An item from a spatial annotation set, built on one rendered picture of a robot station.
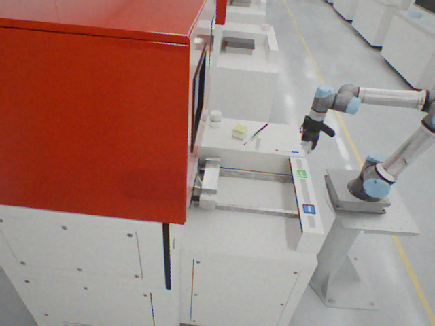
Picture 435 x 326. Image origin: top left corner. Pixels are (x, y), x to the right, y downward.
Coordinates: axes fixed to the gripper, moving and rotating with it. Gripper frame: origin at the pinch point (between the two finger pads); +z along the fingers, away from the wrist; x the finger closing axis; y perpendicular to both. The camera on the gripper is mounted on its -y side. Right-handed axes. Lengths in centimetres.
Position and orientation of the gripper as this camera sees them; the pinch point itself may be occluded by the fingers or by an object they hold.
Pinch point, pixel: (310, 152)
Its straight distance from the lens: 165.5
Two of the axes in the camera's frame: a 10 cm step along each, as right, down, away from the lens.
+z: -0.8, 7.8, 6.3
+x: -0.8, 6.2, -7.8
